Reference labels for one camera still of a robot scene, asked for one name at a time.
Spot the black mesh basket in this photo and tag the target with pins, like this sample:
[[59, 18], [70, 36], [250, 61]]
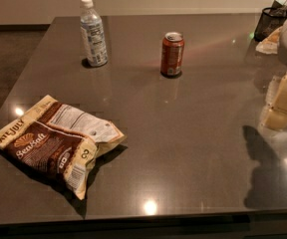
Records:
[[271, 18]]

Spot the clear blue plastic water bottle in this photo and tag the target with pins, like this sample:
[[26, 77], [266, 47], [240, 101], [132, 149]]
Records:
[[93, 35]]

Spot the brown sea salt chip bag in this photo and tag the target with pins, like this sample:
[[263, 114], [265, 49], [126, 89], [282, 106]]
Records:
[[60, 141]]

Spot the white snack packet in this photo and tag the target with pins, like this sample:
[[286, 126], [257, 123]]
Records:
[[269, 45]]

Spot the red soda can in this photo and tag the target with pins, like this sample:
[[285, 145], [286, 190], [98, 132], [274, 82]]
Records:
[[172, 54]]

